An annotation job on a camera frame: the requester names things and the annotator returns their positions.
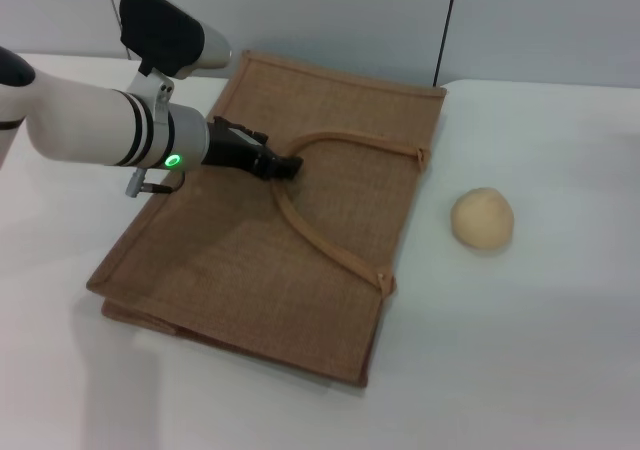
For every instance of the brown woven handbag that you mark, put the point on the brown woven handbag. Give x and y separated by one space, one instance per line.
280 230

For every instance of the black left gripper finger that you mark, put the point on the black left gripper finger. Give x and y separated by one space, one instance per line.
272 174
289 163

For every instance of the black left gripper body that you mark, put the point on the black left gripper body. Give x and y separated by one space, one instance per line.
235 152

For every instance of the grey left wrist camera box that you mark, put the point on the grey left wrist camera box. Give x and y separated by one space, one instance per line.
172 35

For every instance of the round beige egg yolk pastry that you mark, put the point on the round beige egg yolk pastry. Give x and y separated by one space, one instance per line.
482 220

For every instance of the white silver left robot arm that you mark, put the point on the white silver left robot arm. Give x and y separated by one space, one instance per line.
100 125

